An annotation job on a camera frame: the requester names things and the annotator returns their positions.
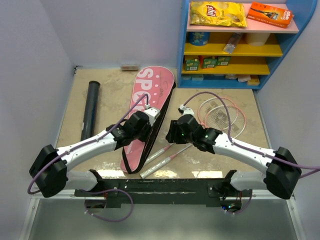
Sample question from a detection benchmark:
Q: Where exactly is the yellow chips bag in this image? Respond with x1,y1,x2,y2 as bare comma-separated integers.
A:
189,1,247,28

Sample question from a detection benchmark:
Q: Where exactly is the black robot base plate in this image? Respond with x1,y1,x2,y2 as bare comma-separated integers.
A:
74,178,251,208

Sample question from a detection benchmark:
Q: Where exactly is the green box right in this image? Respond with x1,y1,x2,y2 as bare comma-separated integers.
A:
217,56,231,66

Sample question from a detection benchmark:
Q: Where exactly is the green box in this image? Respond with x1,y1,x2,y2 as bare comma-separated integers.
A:
184,58,200,72
201,57,218,69
217,56,231,66

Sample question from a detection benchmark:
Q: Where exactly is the green box left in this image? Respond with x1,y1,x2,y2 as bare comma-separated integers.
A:
184,58,200,72

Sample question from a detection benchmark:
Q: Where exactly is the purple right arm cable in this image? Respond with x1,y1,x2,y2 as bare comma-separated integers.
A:
181,91,320,216

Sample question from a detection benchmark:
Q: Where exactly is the black shuttlecock tube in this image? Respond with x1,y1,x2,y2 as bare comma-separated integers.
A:
80,80,101,141

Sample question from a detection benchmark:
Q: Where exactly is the cream round container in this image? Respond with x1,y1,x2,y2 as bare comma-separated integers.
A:
245,32,270,47

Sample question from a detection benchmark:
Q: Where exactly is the blue shelf unit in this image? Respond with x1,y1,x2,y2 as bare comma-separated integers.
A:
177,0,320,90

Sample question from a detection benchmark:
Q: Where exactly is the pink racket bag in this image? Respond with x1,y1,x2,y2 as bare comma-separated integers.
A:
120,66,176,174

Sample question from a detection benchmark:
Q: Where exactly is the orange razor box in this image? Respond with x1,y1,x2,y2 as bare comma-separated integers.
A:
247,1,294,29

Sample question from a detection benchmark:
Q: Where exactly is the pink badminton racket upper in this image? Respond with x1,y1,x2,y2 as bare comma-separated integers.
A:
143,97,241,167

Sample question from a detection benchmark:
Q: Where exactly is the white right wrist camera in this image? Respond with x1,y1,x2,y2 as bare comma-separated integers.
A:
178,104,195,116

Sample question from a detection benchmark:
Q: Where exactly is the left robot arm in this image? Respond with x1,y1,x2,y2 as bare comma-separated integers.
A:
29,107,160,198

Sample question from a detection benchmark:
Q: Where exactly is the black bag strap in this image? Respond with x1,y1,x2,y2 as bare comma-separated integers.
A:
121,147,146,175

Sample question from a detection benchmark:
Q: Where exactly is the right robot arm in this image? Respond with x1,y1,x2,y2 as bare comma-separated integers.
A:
165,114,302,200

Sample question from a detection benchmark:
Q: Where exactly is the silver foil packet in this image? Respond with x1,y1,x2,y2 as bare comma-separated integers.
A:
222,32,243,54

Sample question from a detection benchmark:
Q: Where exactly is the green box middle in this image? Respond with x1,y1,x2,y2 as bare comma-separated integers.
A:
201,57,218,69

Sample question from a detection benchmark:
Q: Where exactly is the blue round tin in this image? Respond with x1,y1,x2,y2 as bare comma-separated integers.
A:
188,31,210,46

